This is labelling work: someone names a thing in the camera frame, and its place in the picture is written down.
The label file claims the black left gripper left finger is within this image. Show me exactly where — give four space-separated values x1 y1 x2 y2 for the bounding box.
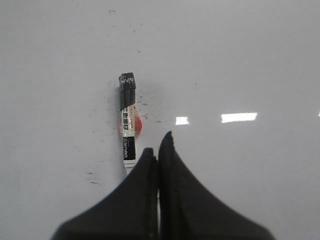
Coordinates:
52 148 158 240

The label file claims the white whiteboard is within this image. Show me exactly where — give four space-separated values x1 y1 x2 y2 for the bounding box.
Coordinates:
0 0 320 240

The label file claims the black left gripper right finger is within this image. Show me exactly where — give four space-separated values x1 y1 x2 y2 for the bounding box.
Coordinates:
158 132 274 240

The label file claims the black white whiteboard marker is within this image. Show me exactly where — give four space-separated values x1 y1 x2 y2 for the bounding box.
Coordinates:
119 72 138 174

